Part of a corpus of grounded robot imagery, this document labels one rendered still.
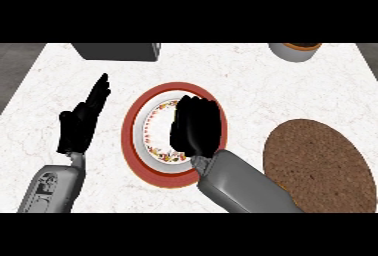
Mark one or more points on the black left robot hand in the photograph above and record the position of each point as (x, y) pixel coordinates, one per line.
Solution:
(79, 128)

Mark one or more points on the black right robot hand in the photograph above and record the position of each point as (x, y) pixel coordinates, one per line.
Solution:
(195, 128)

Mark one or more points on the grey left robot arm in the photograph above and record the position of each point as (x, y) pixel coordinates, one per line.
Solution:
(52, 186)

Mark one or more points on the red-rimmed floral white plate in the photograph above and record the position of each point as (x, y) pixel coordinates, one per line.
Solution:
(150, 146)

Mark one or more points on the round brown woven placemat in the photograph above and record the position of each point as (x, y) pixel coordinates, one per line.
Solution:
(319, 166)

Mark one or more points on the dark grey box appliance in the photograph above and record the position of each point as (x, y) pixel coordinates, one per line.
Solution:
(120, 51)

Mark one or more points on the grey pot with orange rim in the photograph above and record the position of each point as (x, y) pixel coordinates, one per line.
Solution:
(294, 52)

